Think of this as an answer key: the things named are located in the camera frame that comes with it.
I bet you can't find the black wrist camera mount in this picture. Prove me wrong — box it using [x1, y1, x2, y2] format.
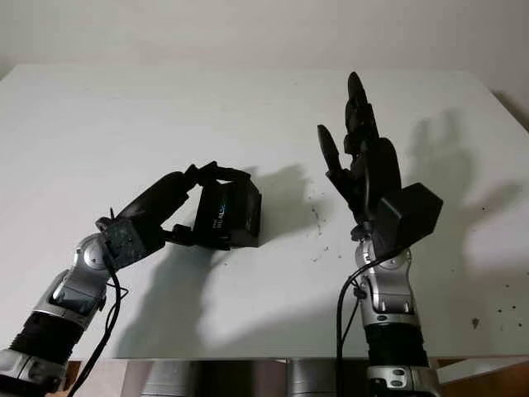
[375, 183, 444, 253]
[97, 218, 166, 272]

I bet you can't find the black Intel RealSense box lid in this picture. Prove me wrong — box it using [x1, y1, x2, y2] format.
[193, 181, 249, 249]

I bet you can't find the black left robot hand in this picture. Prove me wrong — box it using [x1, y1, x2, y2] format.
[95, 160, 254, 252]

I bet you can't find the grey left robot thigh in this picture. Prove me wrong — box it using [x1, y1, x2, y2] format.
[142, 360, 195, 397]

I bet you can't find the grey right robot thigh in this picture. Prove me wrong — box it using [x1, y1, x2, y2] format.
[288, 359, 331, 397]

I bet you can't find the grey robot thigh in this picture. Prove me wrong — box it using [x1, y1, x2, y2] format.
[288, 359, 331, 397]
[142, 360, 195, 397]

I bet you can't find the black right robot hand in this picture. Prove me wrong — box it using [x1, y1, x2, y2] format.
[317, 72, 404, 227]

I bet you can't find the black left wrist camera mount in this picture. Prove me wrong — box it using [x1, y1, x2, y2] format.
[97, 218, 166, 272]

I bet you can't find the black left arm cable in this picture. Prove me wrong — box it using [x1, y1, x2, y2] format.
[68, 251, 130, 397]

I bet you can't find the white table leg frame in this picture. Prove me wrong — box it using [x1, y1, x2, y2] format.
[436, 357, 529, 385]

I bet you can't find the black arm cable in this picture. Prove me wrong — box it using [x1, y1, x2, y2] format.
[335, 247, 410, 397]
[68, 251, 130, 397]

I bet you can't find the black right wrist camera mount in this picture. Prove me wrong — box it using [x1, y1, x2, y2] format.
[375, 183, 444, 253]

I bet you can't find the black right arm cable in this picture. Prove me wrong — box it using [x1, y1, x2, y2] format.
[335, 247, 410, 397]

